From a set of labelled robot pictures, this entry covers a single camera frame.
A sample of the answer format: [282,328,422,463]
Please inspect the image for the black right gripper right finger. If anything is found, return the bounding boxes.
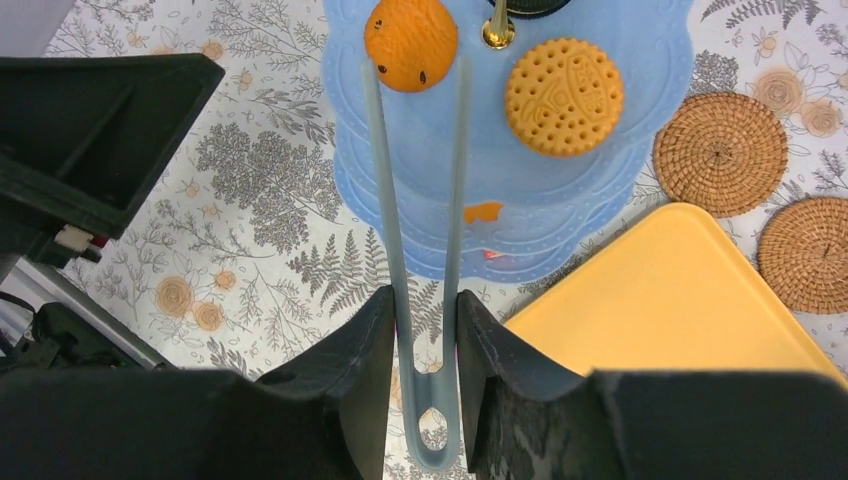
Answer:
[457,291,847,479]

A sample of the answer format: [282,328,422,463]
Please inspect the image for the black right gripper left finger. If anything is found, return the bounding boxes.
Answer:
[1,286,395,479]

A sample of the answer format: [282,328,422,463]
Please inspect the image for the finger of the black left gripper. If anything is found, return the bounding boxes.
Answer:
[1,54,224,269]

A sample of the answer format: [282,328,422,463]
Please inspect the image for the light blue tongs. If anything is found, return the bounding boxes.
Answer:
[360,56,473,472]

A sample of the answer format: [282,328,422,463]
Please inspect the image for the pink cake slice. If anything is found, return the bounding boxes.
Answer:
[483,250,504,260]

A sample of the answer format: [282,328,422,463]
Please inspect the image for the yellow serving tray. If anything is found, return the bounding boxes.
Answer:
[507,203,842,381]

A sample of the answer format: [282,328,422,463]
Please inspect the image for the woven rattan coaster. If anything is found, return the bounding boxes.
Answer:
[652,92,789,218]
[757,197,847,314]

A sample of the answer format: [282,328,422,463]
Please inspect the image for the orange waffle cookie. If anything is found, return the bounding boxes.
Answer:
[504,38,625,158]

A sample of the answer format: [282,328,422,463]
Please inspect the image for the blue three-tier cake stand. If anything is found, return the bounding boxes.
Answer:
[320,0,696,285]

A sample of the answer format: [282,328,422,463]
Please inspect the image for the orange round cookie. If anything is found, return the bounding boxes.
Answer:
[363,0,458,93]

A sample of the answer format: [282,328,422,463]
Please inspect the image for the black round cookie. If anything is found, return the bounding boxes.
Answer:
[506,0,571,19]

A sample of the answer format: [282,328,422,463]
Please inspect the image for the orange flower cookie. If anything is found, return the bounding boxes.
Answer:
[463,202,503,224]

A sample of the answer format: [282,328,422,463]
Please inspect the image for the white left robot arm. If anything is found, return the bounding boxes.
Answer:
[1,54,224,371]

